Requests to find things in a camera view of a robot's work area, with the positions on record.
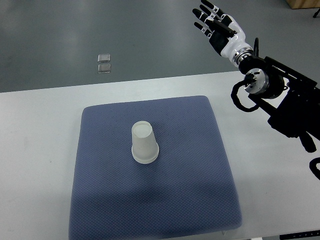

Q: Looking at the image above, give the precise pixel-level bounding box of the black cable loop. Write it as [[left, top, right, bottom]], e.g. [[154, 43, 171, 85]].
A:
[[230, 80, 261, 112]]

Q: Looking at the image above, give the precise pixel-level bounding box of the black table control panel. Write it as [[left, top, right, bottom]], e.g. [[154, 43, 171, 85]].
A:
[[279, 230, 320, 240]]

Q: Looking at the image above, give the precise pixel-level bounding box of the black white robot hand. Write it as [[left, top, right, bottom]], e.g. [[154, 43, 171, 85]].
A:
[[192, 0, 254, 67]]

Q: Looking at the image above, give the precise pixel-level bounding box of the black tripod foot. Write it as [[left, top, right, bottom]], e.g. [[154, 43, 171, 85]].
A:
[[312, 8, 320, 18]]

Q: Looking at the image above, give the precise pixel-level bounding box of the blue grey fabric mat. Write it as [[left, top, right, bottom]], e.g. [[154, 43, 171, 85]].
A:
[[68, 96, 242, 240]]

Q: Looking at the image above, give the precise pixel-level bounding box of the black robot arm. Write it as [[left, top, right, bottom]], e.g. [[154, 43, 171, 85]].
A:
[[231, 49, 320, 153]]

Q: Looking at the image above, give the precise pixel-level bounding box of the wooden furniture corner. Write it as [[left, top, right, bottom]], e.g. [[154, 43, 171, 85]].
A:
[[286, 0, 320, 10]]

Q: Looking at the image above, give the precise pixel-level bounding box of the white paper cup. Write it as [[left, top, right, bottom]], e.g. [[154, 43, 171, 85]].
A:
[[131, 121, 160, 159], [132, 155, 158, 165]]

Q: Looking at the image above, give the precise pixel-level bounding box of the upper metal floor plate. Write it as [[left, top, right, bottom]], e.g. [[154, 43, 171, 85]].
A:
[[97, 53, 111, 63]]

